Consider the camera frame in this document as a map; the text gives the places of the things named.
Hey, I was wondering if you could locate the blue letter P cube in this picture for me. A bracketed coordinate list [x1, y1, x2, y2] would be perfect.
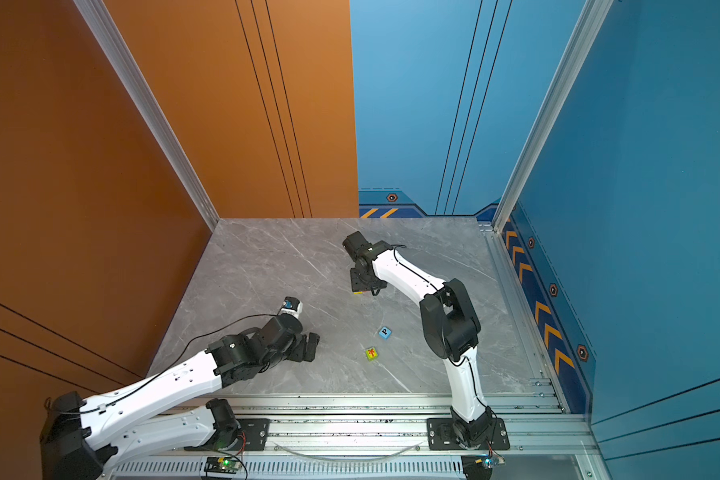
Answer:
[378, 326, 392, 339]

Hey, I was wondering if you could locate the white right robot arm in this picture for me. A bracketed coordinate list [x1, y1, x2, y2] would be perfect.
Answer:
[343, 231, 499, 449]

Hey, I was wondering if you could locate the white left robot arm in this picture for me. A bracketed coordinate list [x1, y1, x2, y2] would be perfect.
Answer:
[40, 311, 320, 479]

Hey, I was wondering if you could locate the green cube red figure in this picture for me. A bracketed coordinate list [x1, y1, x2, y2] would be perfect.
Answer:
[365, 347, 378, 361]

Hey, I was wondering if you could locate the left green circuit board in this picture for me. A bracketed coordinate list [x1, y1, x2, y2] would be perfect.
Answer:
[203, 456, 246, 478]

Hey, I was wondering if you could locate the green circuit board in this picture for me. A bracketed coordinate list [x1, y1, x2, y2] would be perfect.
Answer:
[203, 456, 246, 478]
[460, 454, 505, 480]

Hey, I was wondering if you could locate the right green circuit board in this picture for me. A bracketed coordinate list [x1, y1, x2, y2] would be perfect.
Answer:
[460, 454, 505, 480]

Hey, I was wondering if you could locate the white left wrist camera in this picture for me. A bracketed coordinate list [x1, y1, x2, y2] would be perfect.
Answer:
[278, 296, 303, 318]

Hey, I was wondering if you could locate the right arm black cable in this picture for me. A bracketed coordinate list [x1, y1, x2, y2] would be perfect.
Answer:
[368, 242, 499, 445]

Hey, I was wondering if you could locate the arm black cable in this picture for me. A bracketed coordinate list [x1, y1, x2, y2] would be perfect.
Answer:
[368, 242, 499, 445]
[44, 313, 280, 415]

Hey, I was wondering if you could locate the aluminium front rail frame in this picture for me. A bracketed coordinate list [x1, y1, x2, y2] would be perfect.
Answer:
[113, 379, 608, 479]

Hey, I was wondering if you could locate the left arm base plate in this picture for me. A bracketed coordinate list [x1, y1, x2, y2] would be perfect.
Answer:
[228, 418, 271, 453]

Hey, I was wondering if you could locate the clear curved cable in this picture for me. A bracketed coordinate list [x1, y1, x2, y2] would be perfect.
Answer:
[272, 440, 424, 463]

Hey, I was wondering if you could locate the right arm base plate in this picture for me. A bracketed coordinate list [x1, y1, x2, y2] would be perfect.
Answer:
[426, 415, 511, 451]

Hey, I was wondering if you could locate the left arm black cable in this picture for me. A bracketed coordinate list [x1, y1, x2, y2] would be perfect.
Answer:
[44, 313, 280, 415]

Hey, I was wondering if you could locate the aluminium right corner post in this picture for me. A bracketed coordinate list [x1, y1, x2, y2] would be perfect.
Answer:
[491, 0, 613, 234]

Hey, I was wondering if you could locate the aluminium corner post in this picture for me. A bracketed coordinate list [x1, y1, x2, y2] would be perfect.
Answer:
[74, 0, 220, 232]
[491, 0, 613, 234]

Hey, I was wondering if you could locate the aluminium left corner post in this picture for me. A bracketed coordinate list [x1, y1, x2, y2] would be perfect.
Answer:
[74, 0, 220, 232]

